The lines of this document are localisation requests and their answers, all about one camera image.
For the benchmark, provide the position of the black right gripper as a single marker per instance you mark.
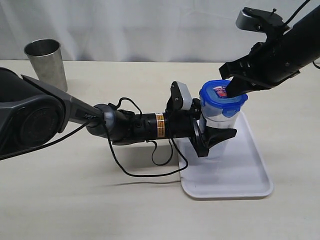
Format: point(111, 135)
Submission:
point(264, 68)

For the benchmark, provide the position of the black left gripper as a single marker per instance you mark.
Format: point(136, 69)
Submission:
point(187, 124)

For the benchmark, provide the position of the clear plastic container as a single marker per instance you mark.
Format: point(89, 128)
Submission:
point(217, 118)

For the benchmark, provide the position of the blue container lid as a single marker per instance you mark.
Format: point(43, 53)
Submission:
point(215, 101)

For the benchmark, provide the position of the stainless steel cup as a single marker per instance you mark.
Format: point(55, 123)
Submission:
point(46, 59)

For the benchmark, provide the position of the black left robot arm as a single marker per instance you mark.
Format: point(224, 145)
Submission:
point(33, 112)

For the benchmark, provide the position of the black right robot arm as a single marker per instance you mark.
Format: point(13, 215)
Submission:
point(301, 43)

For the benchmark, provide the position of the white plastic tray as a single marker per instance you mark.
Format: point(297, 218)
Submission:
point(240, 173)

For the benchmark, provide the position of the white backdrop curtain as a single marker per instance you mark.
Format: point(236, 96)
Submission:
point(134, 30)

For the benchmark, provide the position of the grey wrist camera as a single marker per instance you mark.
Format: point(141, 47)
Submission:
point(261, 21)
point(180, 97)

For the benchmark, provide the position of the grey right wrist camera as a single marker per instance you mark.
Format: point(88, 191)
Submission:
point(261, 21)

